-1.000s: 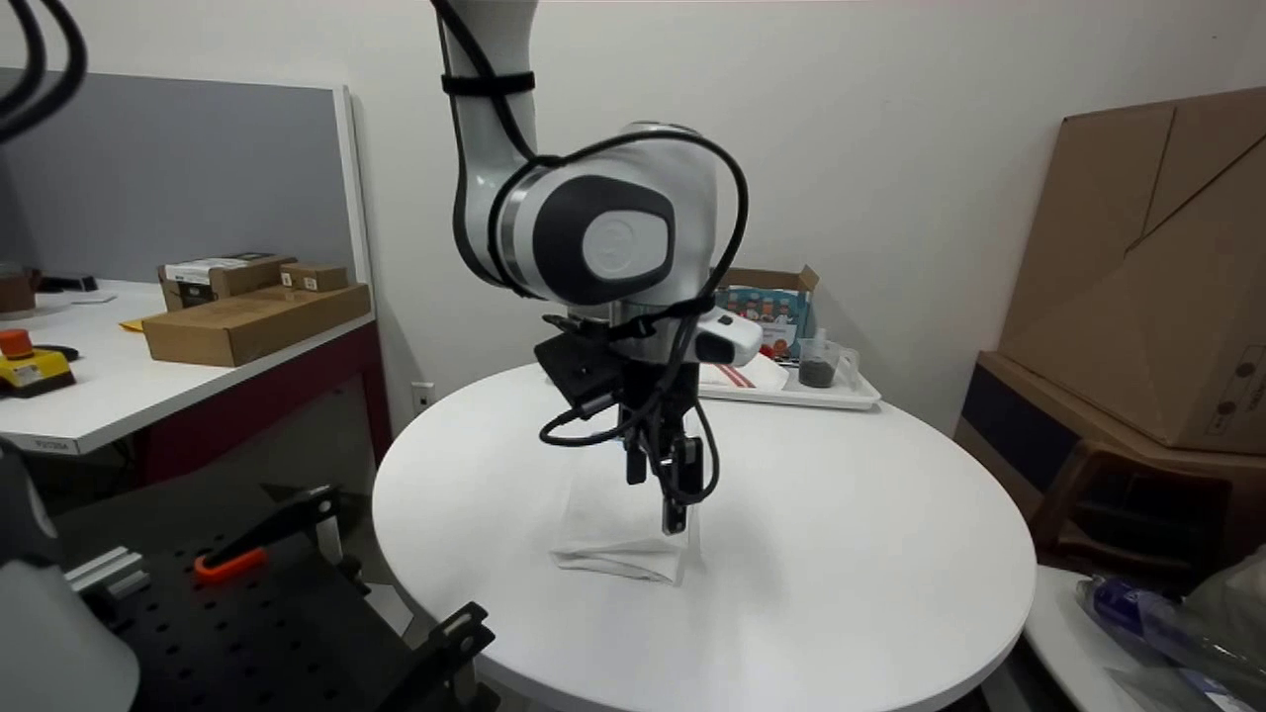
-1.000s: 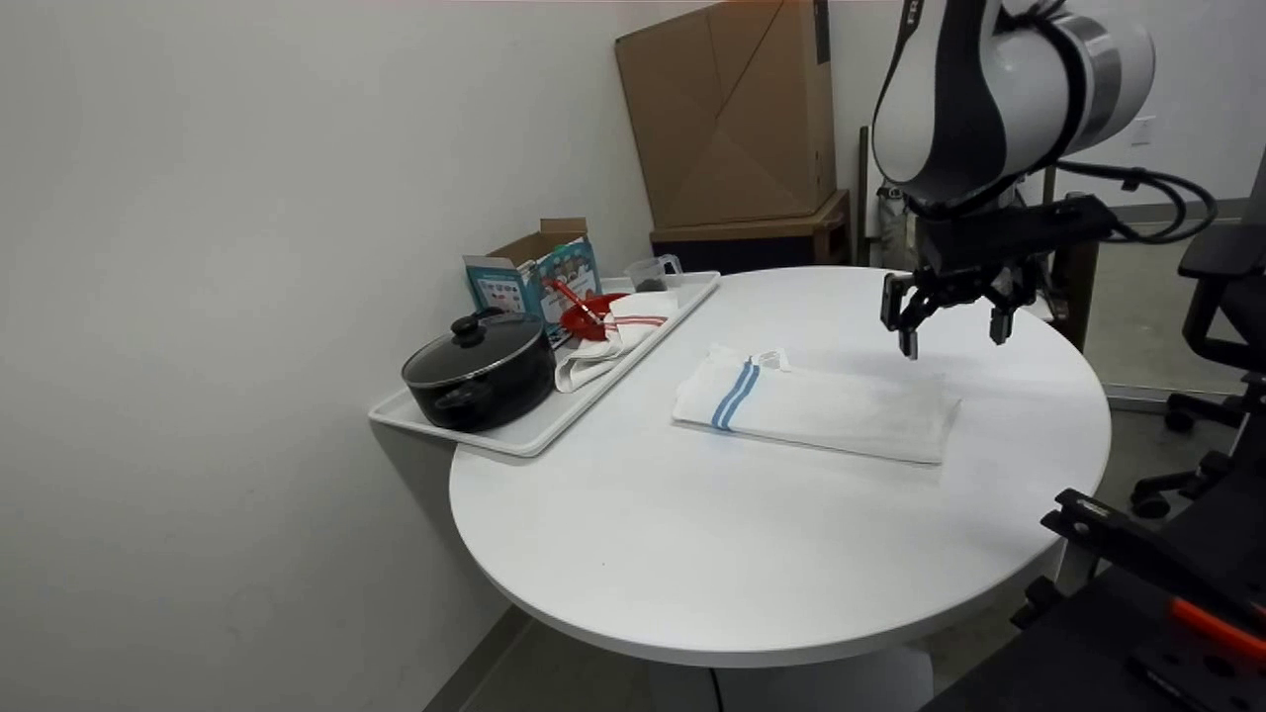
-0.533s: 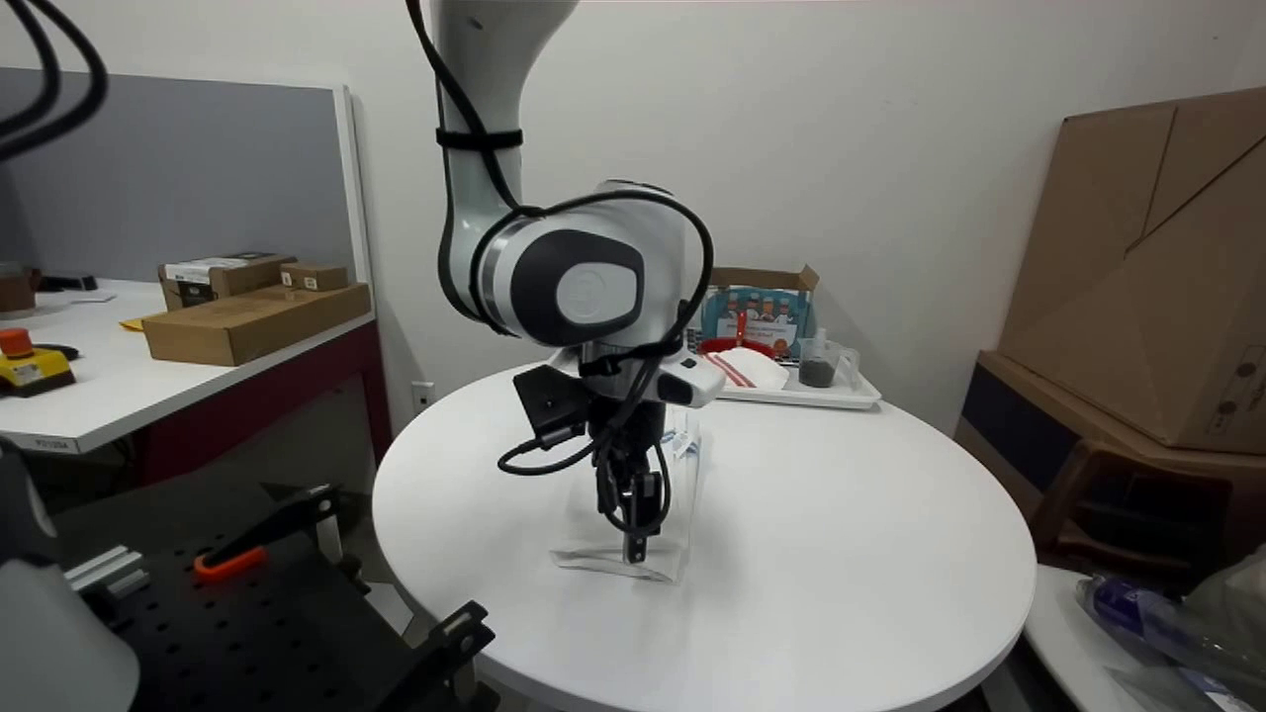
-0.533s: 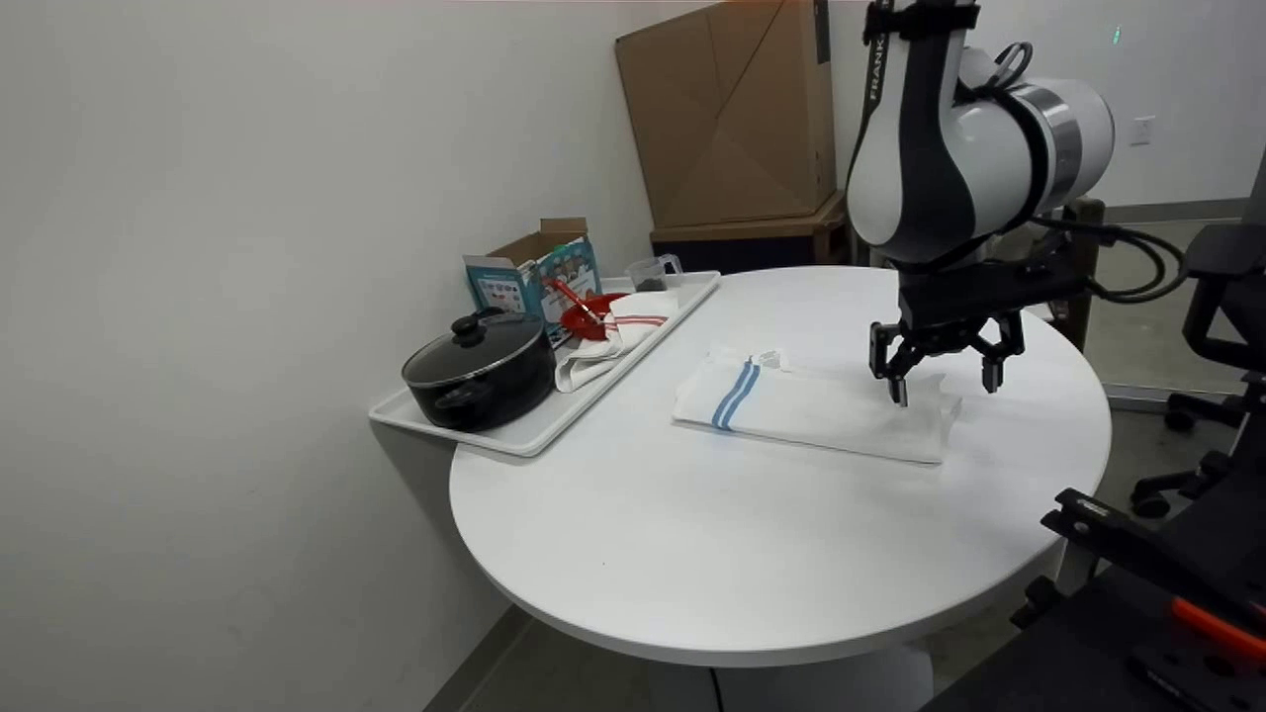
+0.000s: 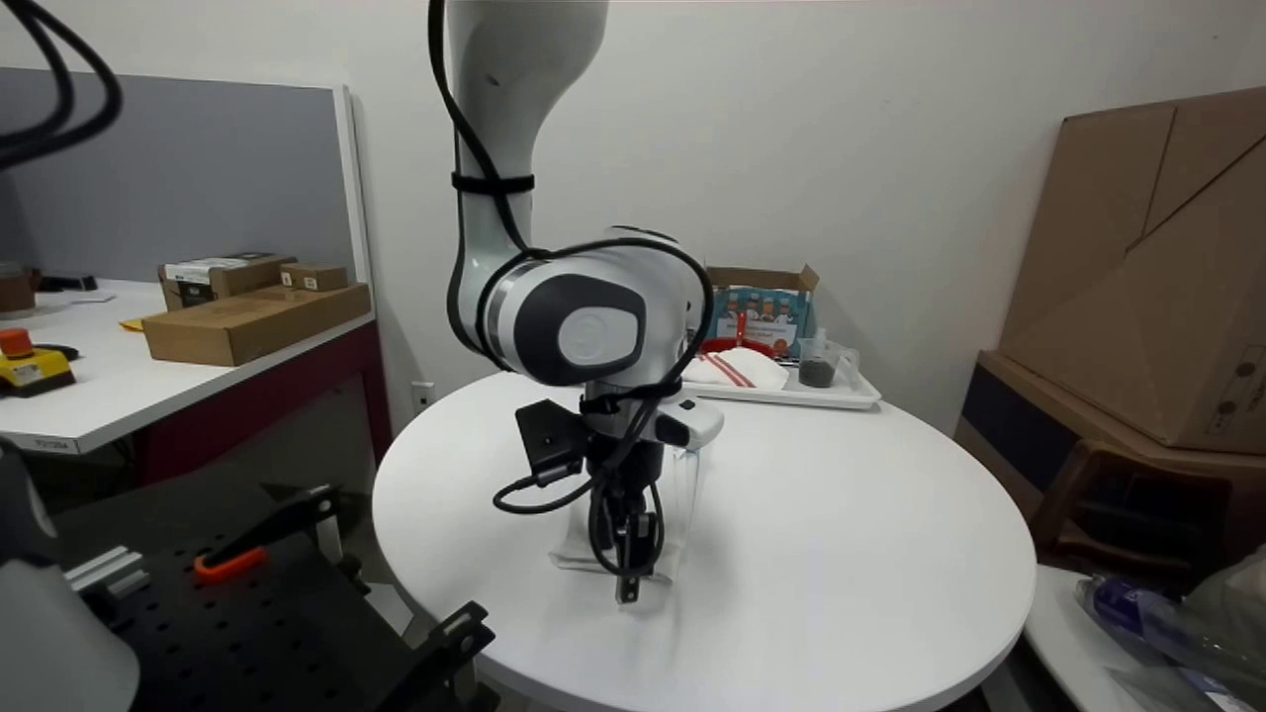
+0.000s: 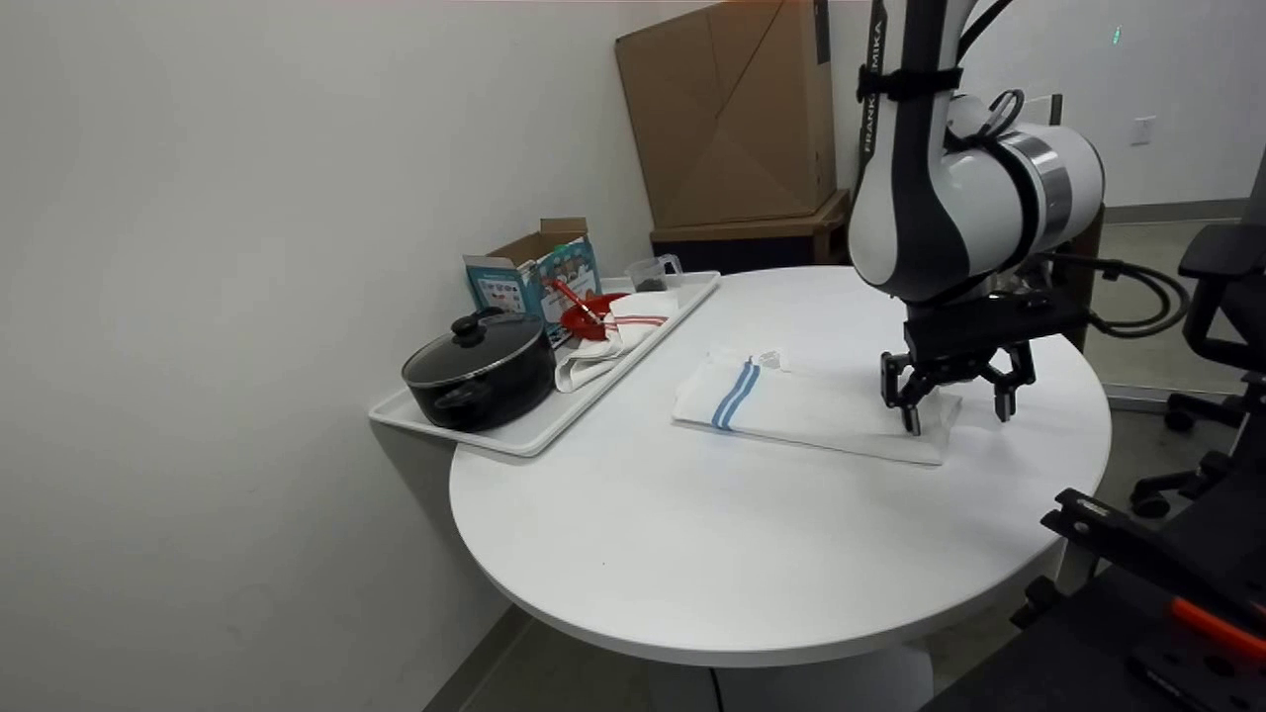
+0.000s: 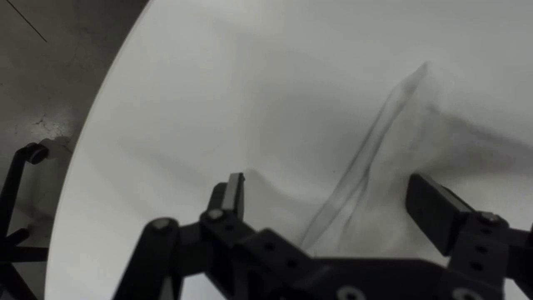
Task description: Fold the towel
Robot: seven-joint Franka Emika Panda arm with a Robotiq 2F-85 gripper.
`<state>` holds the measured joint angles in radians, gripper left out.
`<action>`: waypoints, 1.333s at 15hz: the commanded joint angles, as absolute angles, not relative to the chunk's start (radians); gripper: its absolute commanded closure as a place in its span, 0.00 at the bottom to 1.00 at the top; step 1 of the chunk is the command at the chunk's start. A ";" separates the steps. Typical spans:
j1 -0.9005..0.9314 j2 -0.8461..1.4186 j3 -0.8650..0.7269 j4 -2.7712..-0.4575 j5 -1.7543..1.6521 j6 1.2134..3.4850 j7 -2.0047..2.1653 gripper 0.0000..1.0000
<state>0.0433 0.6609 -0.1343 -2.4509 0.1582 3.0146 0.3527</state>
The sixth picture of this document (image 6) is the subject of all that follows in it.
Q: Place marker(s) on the white towel with blue stripe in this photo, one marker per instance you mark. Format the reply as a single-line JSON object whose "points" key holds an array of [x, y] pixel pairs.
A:
{"points": [[817, 410]]}

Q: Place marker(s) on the white wall outlet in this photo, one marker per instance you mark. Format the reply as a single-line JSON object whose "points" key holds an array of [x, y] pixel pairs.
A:
{"points": [[1139, 128]]}

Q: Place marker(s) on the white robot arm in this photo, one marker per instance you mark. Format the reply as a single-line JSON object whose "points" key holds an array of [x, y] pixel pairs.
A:
{"points": [[951, 199]]}

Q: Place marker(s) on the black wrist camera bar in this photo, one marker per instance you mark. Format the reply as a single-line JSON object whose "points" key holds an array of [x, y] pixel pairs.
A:
{"points": [[982, 312]]}

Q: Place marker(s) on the black pot with lid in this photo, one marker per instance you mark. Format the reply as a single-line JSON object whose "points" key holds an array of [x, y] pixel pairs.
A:
{"points": [[475, 375]]}

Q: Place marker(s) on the large brown cardboard box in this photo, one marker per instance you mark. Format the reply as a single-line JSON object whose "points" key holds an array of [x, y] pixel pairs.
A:
{"points": [[725, 120]]}

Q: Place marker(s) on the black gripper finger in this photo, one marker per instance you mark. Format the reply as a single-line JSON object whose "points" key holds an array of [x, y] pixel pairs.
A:
{"points": [[1013, 382], [907, 399]]}

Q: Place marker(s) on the black office chair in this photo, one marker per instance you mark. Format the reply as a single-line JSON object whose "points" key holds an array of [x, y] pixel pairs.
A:
{"points": [[1228, 291]]}

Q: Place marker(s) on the white cloth with red stripe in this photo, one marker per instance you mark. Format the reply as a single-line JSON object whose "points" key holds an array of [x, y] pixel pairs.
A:
{"points": [[638, 320]]}

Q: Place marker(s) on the white rectangular tray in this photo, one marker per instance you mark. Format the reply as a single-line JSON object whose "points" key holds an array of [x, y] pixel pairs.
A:
{"points": [[529, 437]]}

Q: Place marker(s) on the white table pedestal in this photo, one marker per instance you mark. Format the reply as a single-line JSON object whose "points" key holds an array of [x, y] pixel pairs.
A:
{"points": [[817, 683]]}

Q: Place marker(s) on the low dark wooden table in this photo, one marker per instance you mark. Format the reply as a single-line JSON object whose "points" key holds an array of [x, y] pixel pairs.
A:
{"points": [[752, 248]]}

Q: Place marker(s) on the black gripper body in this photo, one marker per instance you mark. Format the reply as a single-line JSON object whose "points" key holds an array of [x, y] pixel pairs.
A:
{"points": [[963, 356]]}

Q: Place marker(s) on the red plastic utensil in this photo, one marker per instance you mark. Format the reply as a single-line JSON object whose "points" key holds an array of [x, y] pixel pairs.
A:
{"points": [[583, 320]]}

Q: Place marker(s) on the small blue printed cardboard box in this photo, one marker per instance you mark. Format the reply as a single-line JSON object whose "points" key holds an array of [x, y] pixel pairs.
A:
{"points": [[529, 277]]}

